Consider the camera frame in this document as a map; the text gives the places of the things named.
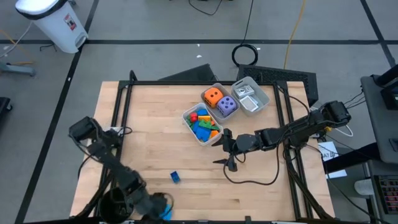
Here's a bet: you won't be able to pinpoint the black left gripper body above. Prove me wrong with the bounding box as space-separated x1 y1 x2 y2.
135 185 169 221

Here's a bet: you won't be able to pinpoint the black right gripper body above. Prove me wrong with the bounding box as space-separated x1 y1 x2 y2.
222 128 261 172

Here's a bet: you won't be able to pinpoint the purple foam dice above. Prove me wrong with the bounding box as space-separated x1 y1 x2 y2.
216 95 238 118

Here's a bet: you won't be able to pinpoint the white playing card box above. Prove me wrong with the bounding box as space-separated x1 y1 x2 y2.
239 95 260 112

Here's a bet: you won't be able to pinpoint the orange foam dice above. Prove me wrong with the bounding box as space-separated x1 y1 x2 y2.
203 86 224 109

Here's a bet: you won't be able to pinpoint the white card box black emblem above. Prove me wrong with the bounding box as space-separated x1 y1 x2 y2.
233 85 256 100

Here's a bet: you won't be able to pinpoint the grey plastic bin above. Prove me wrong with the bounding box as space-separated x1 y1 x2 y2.
230 76 271 118
200 82 241 124

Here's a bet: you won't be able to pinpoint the black plastic bucket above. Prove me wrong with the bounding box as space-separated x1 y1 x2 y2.
100 185 137 224

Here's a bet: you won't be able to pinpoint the white plastic bin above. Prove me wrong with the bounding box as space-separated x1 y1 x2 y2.
182 102 224 147

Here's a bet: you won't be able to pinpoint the white paper sheet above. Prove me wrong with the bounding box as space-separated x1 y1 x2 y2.
317 141 348 180

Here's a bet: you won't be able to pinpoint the grey equipment cart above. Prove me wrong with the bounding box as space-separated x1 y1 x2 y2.
360 74 398 165

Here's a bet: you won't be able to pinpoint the backlit keyboard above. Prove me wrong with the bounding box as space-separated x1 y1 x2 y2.
374 174 398 215

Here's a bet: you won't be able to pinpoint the black box on cart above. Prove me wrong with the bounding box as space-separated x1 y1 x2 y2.
371 63 398 110

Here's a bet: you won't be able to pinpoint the grey floor stand foot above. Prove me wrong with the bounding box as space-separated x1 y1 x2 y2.
0 61 36 77

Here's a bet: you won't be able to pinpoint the white pedal trash bin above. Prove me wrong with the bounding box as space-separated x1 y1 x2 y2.
14 0 90 54

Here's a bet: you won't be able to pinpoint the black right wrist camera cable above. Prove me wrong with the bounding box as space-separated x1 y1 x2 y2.
222 136 280 187

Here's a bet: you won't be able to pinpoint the black aluminium table frame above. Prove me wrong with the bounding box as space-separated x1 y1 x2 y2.
73 70 335 223

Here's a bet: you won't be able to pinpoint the black coiled floor cable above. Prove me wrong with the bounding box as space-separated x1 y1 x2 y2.
231 0 259 67

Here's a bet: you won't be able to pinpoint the yellow hanging cable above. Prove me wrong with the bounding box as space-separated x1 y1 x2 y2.
283 0 308 70

